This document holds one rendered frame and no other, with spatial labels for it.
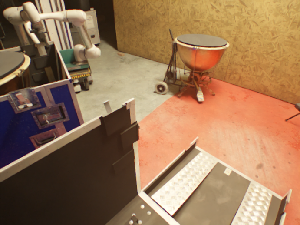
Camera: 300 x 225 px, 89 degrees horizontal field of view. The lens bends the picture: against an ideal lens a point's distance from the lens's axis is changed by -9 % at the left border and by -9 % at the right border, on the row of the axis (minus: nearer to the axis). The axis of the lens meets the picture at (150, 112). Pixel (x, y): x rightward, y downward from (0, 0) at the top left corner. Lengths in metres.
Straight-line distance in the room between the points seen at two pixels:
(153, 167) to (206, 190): 0.49
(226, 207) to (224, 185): 0.19
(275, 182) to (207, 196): 0.68
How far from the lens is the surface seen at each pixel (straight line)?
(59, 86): 0.98
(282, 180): 1.95
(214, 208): 1.49
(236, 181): 1.69
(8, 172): 0.61
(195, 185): 1.45
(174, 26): 3.44
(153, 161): 1.66
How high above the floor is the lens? 1.34
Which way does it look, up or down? 37 degrees down
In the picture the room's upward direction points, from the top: straight up
